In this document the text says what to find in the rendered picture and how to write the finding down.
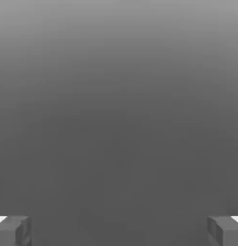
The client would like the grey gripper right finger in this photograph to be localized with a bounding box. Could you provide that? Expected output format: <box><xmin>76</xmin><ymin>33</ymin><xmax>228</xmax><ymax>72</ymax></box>
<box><xmin>206</xmin><ymin>215</ymin><xmax>238</xmax><ymax>246</ymax></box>

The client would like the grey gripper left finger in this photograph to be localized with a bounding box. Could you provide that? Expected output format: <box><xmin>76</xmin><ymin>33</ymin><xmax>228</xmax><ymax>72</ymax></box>
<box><xmin>0</xmin><ymin>215</ymin><xmax>33</xmax><ymax>246</ymax></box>

